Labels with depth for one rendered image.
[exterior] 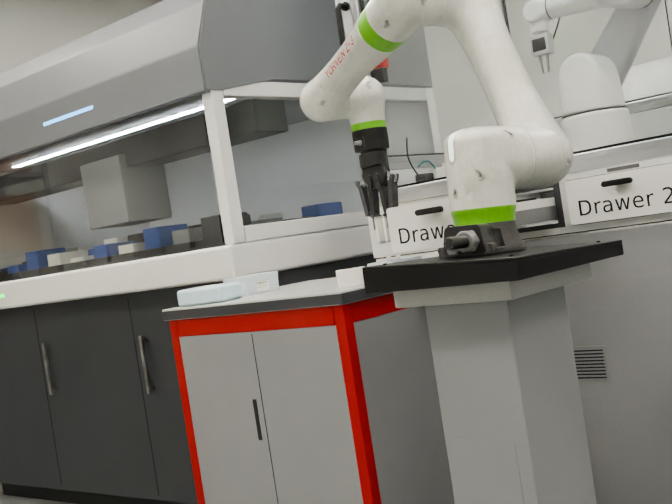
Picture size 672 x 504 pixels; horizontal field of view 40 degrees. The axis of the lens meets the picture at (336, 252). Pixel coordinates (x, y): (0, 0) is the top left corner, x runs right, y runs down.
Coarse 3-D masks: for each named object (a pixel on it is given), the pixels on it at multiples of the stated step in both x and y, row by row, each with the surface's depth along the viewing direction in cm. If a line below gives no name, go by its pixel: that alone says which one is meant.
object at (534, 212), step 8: (536, 200) 224; (544, 200) 227; (552, 200) 230; (520, 208) 218; (528, 208) 221; (536, 208) 223; (544, 208) 226; (552, 208) 229; (520, 216) 217; (528, 216) 220; (536, 216) 223; (544, 216) 226; (552, 216) 229; (520, 224) 216; (528, 224) 220; (536, 224) 223
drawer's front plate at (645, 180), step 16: (608, 176) 219; (624, 176) 217; (640, 176) 214; (656, 176) 212; (576, 192) 225; (592, 192) 222; (608, 192) 220; (624, 192) 217; (640, 192) 215; (656, 192) 212; (576, 208) 225; (592, 208) 223; (608, 208) 220; (624, 208) 218; (640, 208) 215; (656, 208) 213; (576, 224) 226
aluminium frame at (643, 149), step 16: (336, 0) 268; (352, 0) 264; (352, 16) 265; (624, 144) 219; (640, 144) 215; (656, 144) 213; (576, 160) 226; (592, 160) 224; (608, 160) 220; (624, 160) 218; (640, 160) 216; (400, 192) 261; (416, 192) 258; (432, 192) 254
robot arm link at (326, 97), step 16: (352, 32) 207; (352, 48) 208; (368, 48) 205; (336, 64) 215; (352, 64) 212; (368, 64) 210; (320, 80) 222; (336, 80) 218; (352, 80) 217; (304, 96) 229; (320, 96) 224; (336, 96) 223; (304, 112) 231; (320, 112) 228; (336, 112) 230
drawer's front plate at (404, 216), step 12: (420, 204) 216; (432, 204) 214; (444, 204) 212; (396, 216) 221; (408, 216) 219; (420, 216) 217; (432, 216) 214; (444, 216) 212; (396, 228) 221; (408, 228) 219; (420, 228) 217; (432, 228) 215; (444, 228) 213; (396, 240) 222; (420, 240) 217; (432, 240) 215; (396, 252) 222
